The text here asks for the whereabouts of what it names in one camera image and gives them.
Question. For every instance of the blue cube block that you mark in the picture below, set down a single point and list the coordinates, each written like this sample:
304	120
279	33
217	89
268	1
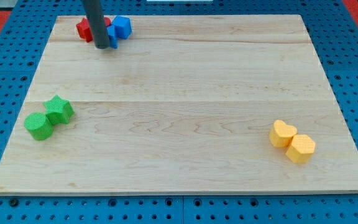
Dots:
122	27

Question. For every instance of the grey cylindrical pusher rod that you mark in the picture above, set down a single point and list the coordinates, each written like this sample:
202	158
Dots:
94	14

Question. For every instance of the yellow hexagon block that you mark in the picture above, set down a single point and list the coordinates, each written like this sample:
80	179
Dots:
300	149

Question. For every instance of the green star block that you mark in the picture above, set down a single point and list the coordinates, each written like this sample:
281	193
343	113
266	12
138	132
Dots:
58	110

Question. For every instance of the red circle block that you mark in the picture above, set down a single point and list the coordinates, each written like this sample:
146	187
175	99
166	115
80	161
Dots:
107	21

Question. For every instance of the green cylinder block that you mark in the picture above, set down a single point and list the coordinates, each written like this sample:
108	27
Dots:
38	125

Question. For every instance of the blue crescent block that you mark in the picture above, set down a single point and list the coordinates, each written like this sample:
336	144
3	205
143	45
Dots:
112	37

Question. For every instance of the red star block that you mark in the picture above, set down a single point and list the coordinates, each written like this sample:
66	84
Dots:
84	31

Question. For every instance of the yellow heart block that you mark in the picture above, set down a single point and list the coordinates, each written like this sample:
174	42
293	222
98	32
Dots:
281	134

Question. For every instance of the light wooden board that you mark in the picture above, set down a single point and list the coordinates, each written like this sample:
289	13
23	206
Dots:
184	106

